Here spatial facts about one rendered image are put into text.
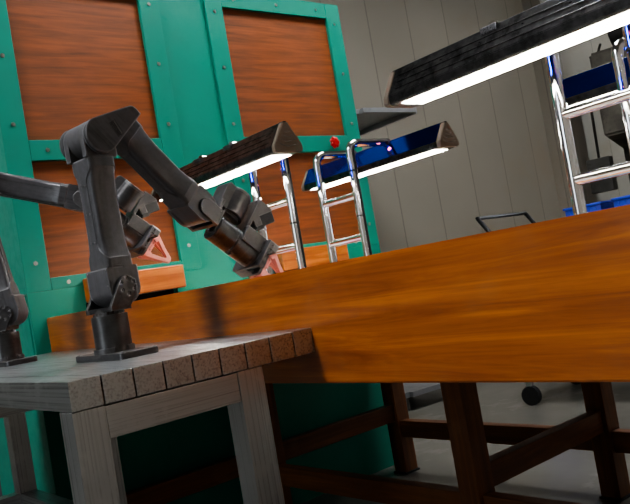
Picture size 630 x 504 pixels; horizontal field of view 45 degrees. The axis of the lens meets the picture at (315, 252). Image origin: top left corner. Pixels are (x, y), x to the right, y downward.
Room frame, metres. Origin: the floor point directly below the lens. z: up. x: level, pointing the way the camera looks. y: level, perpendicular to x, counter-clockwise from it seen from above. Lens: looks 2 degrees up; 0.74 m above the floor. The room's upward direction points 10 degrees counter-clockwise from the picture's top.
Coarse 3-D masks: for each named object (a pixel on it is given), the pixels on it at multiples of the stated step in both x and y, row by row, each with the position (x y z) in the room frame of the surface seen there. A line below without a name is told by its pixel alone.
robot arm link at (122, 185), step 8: (120, 176) 1.78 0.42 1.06; (120, 184) 1.78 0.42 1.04; (128, 184) 1.77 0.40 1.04; (120, 192) 1.77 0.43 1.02; (128, 192) 1.77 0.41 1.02; (136, 192) 1.78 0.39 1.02; (80, 200) 1.76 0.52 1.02; (120, 200) 1.77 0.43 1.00; (128, 200) 1.77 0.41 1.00; (136, 200) 1.79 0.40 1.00; (128, 208) 1.78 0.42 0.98
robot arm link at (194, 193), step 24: (96, 120) 1.29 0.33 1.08; (120, 120) 1.33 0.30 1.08; (96, 144) 1.29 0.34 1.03; (120, 144) 1.36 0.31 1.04; (144, 144) 1.38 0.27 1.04; (144, 168) 1.40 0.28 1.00; (168, 168) 1.42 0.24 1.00; (168, 192) 1.43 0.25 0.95; (192, 192) 1.44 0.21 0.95; (192, 216) 1.46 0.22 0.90
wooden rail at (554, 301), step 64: (384, 256) 1.06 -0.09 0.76; (448, 256) 0.97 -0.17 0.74; (512, 256) 0.90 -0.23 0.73; (576, 256) 0.84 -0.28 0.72; (64, 320) 2.01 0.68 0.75; (192, 320) 1.49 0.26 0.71; (256, 320) 1.32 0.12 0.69; (320, 320) 1.19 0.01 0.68; (384, 320) 1.08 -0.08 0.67; (448, 320) 0.99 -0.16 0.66; (512, 320) 0.91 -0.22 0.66; (576, 320) 0.85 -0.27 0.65
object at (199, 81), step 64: (0, 0) 2.12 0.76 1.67; (64, 0) 2.25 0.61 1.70; (128, 0) 2.39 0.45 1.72; (192, 0) 2.54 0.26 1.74; (256, 0) 2.70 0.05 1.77; (0, 64) 2.10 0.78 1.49; (64, 64) 2.23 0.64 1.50; (128, 64) 2.37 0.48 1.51; (192, 64) 2.51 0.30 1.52; (256, 64) 2.68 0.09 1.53; (320, 64) 2.88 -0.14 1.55; (0, 128) 2.09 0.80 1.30; (64, 128) 2.21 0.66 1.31; (192, 128) 2.49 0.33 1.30; (256, 128) 2.65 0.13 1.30; (320, 128) 2.84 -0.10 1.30; (64, 256) 2.17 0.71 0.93; (192, 256) 2.42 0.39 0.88
